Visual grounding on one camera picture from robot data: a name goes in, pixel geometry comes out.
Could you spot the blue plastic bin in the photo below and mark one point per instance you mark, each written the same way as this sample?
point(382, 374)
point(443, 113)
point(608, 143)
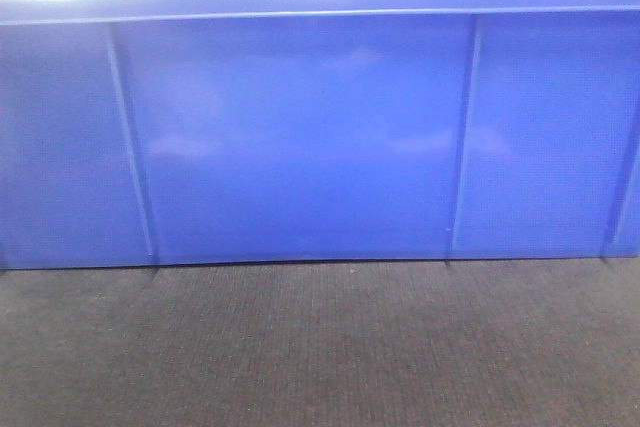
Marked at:
point(170, 132)

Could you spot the dark grey conveyor belt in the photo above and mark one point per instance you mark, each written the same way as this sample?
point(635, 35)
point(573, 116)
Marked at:
point(500, 343)

